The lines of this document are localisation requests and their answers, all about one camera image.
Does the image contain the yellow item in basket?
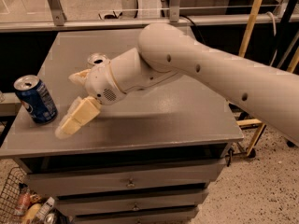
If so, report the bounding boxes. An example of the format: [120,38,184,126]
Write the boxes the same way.
[21,203,41,224]

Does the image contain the orange bottle in basket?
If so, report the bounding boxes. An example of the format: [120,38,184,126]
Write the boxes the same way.
[14,185,31,217]

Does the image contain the blue Pepsi can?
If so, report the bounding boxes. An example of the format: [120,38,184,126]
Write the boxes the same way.
[14,75,58,124]

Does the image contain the black cable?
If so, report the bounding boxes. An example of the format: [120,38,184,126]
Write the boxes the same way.
[179,14,206,45]

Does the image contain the grey drawer cabinet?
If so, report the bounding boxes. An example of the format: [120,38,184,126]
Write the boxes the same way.
[0,26,244,224]

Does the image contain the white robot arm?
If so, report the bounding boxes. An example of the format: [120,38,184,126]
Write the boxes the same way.
[55,23,299,144]

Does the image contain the grey drawer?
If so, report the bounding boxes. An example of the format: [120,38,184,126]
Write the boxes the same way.
[57,189,208,216]
[25,159,225,197]
[74,206,198,224]

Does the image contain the middle grey drawer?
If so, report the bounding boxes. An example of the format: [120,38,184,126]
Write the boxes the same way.
[57,189,208,216]

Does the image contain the silver can in basket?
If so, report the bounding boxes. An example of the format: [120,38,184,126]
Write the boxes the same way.
[44,213,57,224]

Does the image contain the wire basket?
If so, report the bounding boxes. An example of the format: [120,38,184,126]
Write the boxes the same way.
[0,167,25,224]

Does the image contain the wooden easel frame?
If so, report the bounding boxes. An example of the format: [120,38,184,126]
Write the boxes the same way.
[239,0,298,158]

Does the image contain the white green soda can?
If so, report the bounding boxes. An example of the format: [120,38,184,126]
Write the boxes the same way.
[87,53,109,68]

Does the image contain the bottom grey drawer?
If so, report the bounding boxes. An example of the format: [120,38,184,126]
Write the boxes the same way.
[74,206,198,224]

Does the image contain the top grey drawer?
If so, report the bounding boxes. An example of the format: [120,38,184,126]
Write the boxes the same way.
[25,159,225,197]

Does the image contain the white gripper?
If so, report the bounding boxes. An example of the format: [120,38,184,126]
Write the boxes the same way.
[55,63,126,139]

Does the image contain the metal railing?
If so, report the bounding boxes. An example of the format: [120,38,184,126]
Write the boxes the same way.
[0,0,290,32]

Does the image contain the white packet in basket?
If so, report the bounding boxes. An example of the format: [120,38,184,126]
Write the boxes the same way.
[31,197,55,224]

